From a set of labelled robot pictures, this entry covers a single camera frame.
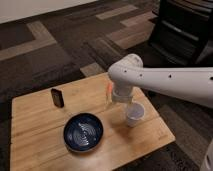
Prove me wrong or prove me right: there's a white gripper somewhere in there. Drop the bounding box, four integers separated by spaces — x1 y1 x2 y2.
105 91 133 113

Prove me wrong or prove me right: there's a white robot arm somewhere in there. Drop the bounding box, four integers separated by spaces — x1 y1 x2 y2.
107 53 213 109

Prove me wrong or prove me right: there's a white ceramic cup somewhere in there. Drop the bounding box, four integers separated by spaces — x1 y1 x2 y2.
125 102 145 127

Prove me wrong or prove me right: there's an orange carrot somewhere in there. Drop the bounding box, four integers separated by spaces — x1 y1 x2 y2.
107 83 113 93

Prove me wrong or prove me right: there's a dark blue bowl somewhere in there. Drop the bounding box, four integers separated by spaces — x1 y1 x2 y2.
63 113 104 153

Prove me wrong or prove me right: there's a black cabinet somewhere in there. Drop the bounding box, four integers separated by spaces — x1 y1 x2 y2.
148 0 213 66

